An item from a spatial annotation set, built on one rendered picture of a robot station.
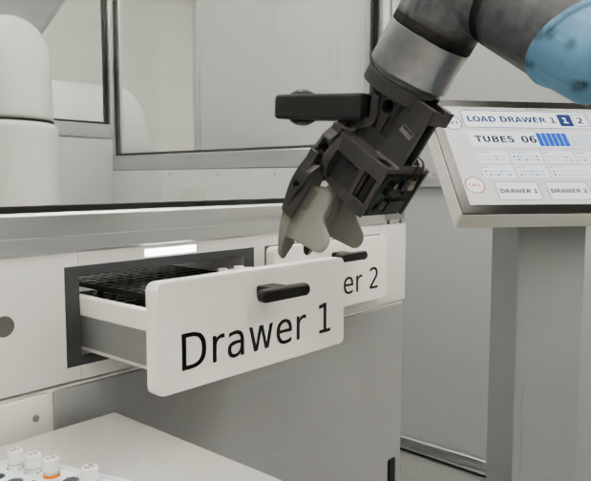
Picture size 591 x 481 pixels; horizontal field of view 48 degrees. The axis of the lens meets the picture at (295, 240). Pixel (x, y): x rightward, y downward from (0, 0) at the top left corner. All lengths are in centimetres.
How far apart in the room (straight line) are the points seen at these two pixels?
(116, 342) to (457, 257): 183
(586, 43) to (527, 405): 115
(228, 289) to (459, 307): 181
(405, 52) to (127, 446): 46
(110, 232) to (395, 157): 36
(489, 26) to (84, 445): 54
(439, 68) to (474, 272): 186
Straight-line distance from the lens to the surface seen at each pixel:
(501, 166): 141
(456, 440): 259
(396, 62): 58
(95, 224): 78
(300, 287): 72
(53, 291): 76
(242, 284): 71
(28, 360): 76
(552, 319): 154
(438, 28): 57
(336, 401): 115
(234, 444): 98
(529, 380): 155
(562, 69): 51
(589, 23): 50
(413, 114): 59
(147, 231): 82
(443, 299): 248
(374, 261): 115
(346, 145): 60
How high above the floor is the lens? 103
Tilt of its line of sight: 5 degrees down
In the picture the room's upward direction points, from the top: straight up
